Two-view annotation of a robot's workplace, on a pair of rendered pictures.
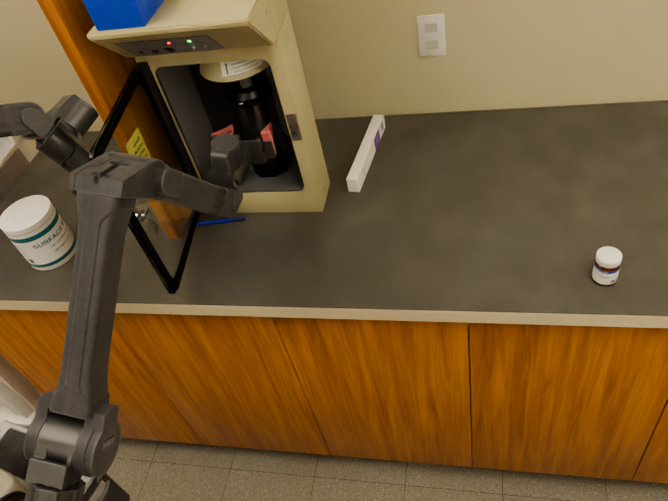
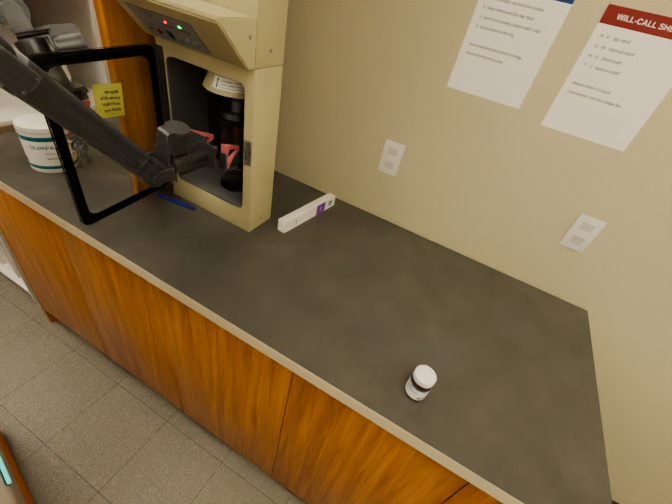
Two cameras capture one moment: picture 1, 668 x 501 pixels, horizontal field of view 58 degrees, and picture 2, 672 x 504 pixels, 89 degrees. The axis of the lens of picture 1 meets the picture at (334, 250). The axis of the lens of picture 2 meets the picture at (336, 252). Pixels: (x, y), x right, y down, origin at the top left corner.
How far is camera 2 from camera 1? 0.52 m
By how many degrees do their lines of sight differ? 7
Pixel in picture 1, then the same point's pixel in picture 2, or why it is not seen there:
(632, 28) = (528, 220)
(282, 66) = (253, 96)
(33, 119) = (12, 12)
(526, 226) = (381, 317)
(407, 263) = (275, 297)
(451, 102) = (385, 213)
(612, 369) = (390, 469)
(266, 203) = (214, 205)
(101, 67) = (123, 29)
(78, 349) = not seen: outside the picture
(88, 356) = not seen: outside the picture
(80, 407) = not seen: outside the picture
